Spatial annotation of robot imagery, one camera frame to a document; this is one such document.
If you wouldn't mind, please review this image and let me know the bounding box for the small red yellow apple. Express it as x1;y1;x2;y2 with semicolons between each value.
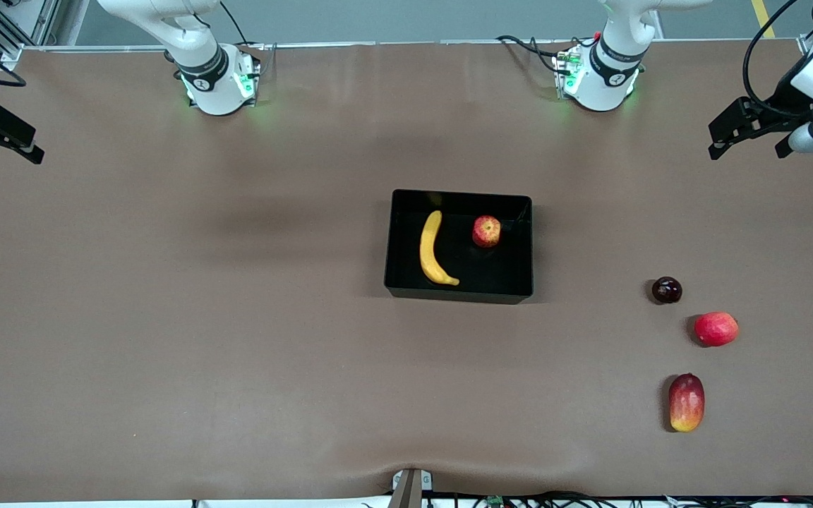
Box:
472;215;502;249

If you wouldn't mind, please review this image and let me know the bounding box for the black plastic box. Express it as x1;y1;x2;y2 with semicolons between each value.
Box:
384;188;534;306

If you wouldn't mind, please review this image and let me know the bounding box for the yellow banana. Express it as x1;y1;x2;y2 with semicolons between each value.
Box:
419;210;461;286

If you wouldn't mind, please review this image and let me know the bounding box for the yellow floor tape strip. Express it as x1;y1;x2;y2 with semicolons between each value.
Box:
751;0;778;40

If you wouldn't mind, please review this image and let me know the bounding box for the dark purple plum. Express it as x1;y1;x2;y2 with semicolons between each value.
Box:
651;277;683;305

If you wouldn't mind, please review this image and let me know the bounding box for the red peach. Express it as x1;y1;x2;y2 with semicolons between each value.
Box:
694;311;740;348

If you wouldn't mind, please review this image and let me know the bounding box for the red yellow mango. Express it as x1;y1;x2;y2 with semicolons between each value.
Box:
668;373;706;433

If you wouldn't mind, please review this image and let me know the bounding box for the black left base cable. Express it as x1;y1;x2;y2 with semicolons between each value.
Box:
495;34;566;75

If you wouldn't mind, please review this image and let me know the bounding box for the black base cable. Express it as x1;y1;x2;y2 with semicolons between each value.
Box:
219;0;266;50
495;34;566;75

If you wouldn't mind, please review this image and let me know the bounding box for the black right base cable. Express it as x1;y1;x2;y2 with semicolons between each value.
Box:
219;0;266;50

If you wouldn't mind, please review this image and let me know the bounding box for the metal table edge rail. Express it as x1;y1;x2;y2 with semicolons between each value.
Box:
18;39;802;54

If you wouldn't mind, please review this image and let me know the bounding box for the metal table edge bracket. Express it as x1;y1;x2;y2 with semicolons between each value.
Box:
389;468;434;508

